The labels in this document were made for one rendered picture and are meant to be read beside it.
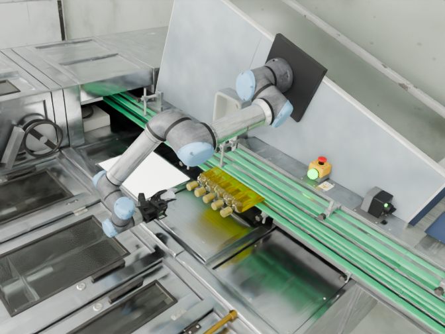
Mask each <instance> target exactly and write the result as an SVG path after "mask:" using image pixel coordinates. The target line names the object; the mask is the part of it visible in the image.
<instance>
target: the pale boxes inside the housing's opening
mask: <svg viewBox="0 0 445 334"><path fill-rule="evenodd" d="M100 100H103V97H99V98H96V99H91V100H88V101H83V102H81V105H84V104H87V103H92V102H95V101H100ZM91 107H92V108H93V115H92V116H90V118H86V119H82V120H83V131H84V132H87V131H91V130H93V129H98V128H101V127H104V126H107V125H110V115H109V114H107V113H106V112H104V111H103V110H102V109H100V108H99V107H98V106H96V105H92V106H91ZM81 113H82V118H83V117H85V116H87V115H89V114H90V113H91V110H90V109H89V108H88V107H84V108H81Z"/></svg>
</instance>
